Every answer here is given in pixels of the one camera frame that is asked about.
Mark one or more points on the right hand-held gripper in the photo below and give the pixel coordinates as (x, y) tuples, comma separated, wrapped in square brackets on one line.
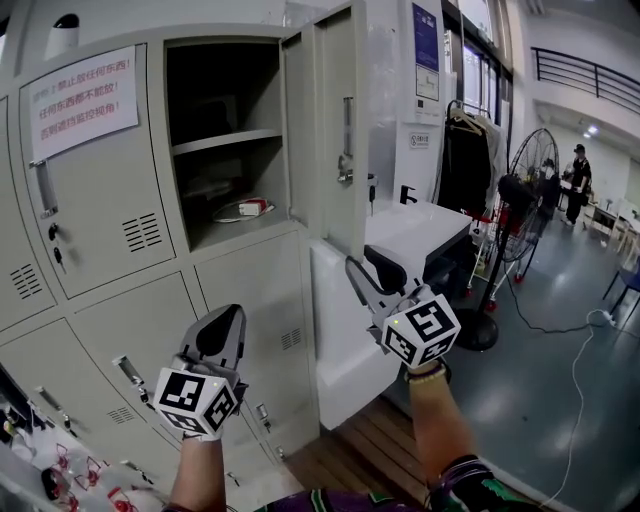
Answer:
[(420, 330)]

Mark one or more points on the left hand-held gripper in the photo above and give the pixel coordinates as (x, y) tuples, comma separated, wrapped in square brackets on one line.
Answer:
[(190, 400)]

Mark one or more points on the grey metal locker door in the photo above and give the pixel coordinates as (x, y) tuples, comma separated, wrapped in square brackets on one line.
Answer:
[(320, 150), (30, 360), (150, 325)]

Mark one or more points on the grey metal locker cabinet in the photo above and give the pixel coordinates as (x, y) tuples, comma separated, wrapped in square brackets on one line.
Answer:
[(100, 200)]

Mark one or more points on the person's left forearm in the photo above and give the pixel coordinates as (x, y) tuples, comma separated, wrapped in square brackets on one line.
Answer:
[(195, 475)]

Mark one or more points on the person's right forearm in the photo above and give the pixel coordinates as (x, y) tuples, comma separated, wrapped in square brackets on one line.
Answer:
[(440, 430)]

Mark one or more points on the small black stand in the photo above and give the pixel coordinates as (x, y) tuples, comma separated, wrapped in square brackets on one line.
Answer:
[(407, 195)]

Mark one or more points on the white table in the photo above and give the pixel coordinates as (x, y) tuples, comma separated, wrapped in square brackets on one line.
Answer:
[(450, 225)]

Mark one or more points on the white wrist cuff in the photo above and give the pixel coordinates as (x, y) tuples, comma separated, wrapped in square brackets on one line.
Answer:
[(202, 438)]

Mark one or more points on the metal trolley red parts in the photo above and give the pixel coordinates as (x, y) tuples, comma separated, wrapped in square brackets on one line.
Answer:
[(484, 217)]

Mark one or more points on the red-labelled item in locker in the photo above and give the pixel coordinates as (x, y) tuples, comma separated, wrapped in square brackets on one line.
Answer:
[(225, 219)]

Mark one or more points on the black hanging garment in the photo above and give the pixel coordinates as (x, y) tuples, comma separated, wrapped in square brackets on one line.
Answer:
[(465, 165)]

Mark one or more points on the black floor fan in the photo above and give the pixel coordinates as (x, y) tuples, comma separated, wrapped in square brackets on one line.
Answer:
[(517, 192)]

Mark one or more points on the wooden pallet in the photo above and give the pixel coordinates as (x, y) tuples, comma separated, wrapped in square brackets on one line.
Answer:
[(370, 450)]

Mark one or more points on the group of clear water jugs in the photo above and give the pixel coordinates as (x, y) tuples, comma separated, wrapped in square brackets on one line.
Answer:
[(87, 472)]

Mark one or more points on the white power strip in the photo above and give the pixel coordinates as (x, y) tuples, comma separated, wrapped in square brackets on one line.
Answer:
[(602, 316)]

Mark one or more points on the person's purple green jersey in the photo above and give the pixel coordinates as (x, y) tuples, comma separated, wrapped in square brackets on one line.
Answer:
[(475, 490)]

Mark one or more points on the white desk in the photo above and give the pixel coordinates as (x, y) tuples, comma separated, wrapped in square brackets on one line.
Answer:
[(607, 215)]

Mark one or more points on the blue chair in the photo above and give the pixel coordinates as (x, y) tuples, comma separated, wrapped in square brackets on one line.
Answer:
[(631, 277)]

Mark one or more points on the black balcony railing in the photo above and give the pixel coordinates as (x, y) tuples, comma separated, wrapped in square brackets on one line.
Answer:
[(535, 62)]

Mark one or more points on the white paper notice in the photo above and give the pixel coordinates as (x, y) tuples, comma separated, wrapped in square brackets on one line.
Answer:
[(85, 100)]

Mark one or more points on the small white wall sign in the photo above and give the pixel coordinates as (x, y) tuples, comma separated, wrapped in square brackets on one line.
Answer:
[(420, 140)]

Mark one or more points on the blue wall poster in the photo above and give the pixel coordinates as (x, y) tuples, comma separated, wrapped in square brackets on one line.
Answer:
[(426, 35)]

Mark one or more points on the white security camera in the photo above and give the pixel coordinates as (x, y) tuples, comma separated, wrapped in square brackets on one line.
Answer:
[(62, 40)]

